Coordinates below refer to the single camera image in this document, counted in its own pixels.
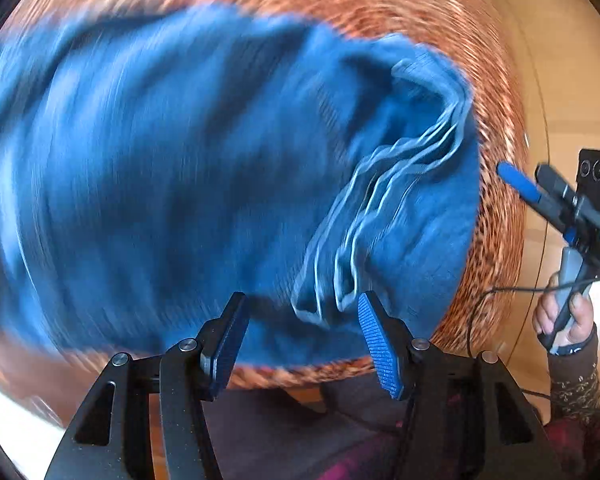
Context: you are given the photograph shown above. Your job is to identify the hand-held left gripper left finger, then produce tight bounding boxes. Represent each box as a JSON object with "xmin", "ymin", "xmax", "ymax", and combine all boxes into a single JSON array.
[{"xmin": 45, "ymin": 292, "xmax": 251, "ymax": 480}]

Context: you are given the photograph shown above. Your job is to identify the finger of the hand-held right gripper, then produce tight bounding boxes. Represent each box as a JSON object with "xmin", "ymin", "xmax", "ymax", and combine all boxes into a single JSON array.
[
  {"xmin": 534, "ymin": 163, "xmax": 581, "ymax": 206},
  {"xmin": 497, "ymin": 161, "xmax": 549, "ymax": 206}
]

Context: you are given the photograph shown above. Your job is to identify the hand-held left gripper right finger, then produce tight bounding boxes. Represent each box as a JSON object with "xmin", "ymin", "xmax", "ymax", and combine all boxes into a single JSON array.
[{"xmin": 357, "ymin": 292, "xmax": 566, "ymax": 480}]

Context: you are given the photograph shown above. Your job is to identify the blue denim pants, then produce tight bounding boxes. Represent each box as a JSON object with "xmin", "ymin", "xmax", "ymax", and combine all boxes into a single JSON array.
[{"xmin": 0, "ymin": 2, "xmax": 482, "ymax": 370}]

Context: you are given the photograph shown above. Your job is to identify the person's right forearm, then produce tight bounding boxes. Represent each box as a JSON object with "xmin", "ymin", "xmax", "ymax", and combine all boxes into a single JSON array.
[{"xmin": 545, "ymin": 324, "xmax": 600, "ymax": 427}]

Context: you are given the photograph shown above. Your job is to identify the person's right hand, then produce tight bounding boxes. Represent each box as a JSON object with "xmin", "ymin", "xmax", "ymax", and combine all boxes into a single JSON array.
[{"xmin": 532, "ymin": 272, "xmax": 596, "ymax": 355}]

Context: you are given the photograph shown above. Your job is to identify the person's dark plaid clothing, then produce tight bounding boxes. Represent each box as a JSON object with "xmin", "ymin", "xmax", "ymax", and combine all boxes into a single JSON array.
[{"xmin": 200, "ymin": 374, "xmax": 600, "ymax": 480}]

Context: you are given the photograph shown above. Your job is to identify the leopard print blanket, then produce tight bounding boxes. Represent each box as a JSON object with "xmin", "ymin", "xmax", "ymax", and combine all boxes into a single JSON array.
[{"xmin": 0, "ymin": 0, "xmax": 531, "ymax": 391}]

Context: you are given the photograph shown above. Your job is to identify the thin black cable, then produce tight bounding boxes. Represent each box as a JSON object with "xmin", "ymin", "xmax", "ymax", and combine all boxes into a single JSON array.
[{"xmin": 466, "ymin": 284, "xmax": 583, "ymax": 361}]

